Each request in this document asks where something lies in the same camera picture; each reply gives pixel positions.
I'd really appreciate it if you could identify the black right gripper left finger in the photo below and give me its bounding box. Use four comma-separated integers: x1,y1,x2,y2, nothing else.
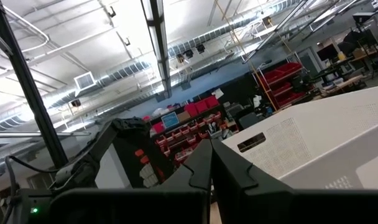
159,139,213,203

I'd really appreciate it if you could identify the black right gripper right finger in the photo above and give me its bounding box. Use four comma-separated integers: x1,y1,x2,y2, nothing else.
211,139,293,224

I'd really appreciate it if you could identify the blue sign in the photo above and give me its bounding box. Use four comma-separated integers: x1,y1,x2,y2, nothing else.
160,111,180,129

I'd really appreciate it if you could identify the black shelf with red bins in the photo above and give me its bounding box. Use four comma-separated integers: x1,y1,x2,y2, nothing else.
144,95,241,164

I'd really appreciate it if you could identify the white perforated plastic basket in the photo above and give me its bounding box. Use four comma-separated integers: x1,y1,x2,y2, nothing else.
221,83,378,190

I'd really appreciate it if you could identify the metal rack with red bins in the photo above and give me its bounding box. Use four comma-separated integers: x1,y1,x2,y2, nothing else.
252,62,308,111

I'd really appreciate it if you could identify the white ceiling air vent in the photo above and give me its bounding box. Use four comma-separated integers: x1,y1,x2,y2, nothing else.
73,71,97,91

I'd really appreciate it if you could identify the orange-yellow cable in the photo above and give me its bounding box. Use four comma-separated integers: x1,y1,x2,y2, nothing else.
213,0,277,112

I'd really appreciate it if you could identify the silver ventilation duct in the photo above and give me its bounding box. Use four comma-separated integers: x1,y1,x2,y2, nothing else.
0,0,302,133

